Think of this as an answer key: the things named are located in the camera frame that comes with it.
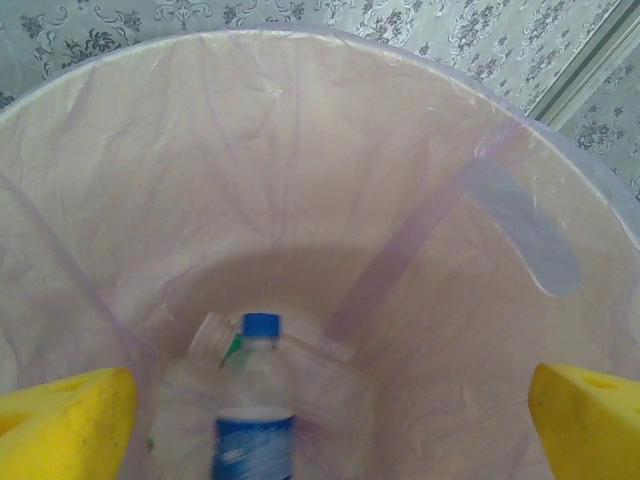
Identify blue-cap bottle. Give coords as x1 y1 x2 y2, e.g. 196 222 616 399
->
212 312 299 480

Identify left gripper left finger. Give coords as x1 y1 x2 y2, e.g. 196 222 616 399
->
0 366 140 480

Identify clear bottle without cap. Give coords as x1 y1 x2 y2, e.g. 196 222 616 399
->
149 312 241 480

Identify clear crumpled plastic bottle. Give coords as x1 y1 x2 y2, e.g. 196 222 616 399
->
279 332 381 436

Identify pink plastic bin liner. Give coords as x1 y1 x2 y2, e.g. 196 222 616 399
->
0 27 640 480

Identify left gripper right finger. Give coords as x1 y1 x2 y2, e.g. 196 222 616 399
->
528 362 640 480

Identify cream ribbed waste bin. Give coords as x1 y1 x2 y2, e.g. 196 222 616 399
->
0 27 640 480

